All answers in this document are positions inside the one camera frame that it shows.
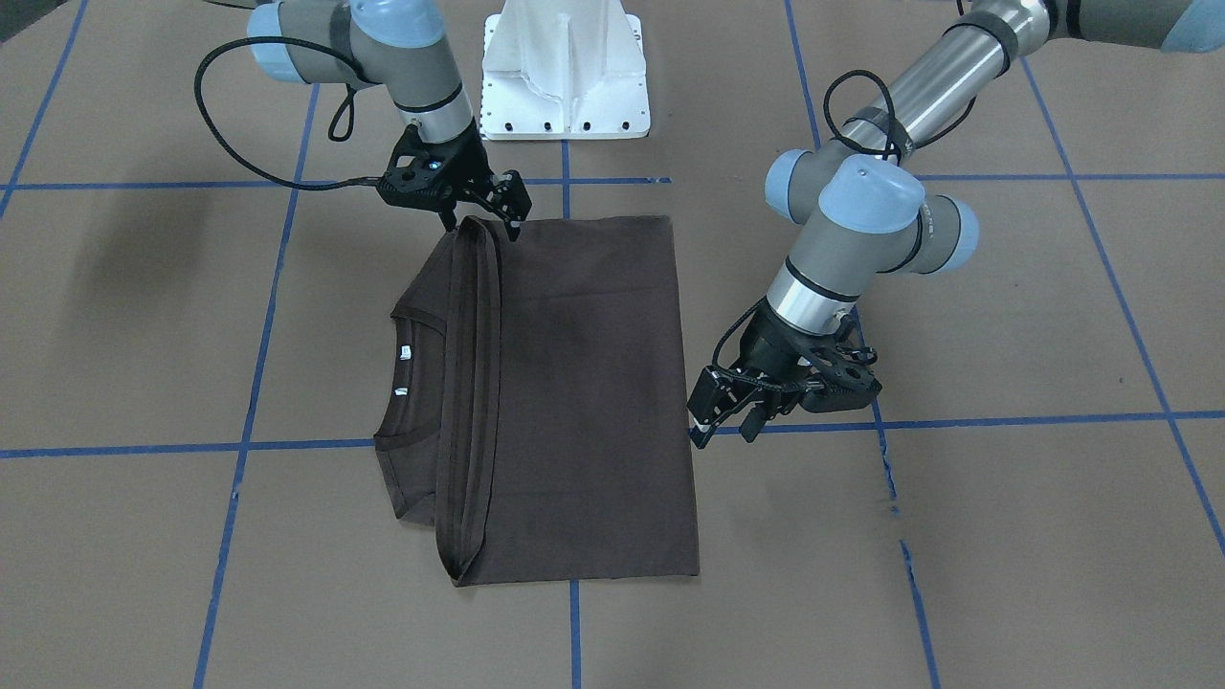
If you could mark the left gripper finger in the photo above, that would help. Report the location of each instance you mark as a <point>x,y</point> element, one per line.
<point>768,405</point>
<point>717,394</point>

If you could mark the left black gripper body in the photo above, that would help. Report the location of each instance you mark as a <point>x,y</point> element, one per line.
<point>771,350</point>

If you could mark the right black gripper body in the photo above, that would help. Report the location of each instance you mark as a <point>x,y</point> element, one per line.
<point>468,158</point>

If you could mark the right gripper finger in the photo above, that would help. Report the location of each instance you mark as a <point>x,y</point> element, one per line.
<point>455,212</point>
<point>505,196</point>

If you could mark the dark brown t-shirt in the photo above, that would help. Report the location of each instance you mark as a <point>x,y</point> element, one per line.
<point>536,419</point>

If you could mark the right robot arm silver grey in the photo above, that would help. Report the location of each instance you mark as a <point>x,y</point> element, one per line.
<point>402,46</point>

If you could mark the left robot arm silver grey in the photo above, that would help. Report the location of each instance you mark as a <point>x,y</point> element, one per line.
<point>862,214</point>

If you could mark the blue tape line front crosswise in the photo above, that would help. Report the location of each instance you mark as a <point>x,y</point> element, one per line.
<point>816,428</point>

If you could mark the blue tape line crosswise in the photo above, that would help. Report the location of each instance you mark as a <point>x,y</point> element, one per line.
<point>816,428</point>
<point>641,180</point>

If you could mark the blue tape line centre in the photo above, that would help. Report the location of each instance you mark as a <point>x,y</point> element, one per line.
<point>574,592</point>

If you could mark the blue tape line rear crosswise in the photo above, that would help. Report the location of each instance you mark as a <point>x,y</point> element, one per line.
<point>641,180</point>

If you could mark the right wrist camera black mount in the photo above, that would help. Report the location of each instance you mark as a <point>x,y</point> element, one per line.
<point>417,176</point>

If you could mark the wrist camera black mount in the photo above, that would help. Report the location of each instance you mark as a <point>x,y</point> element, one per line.
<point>841,378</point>
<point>417,176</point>

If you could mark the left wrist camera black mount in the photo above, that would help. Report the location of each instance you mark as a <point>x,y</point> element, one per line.
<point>841,378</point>

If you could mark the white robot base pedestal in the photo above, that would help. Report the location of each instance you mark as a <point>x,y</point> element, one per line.
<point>563,70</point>

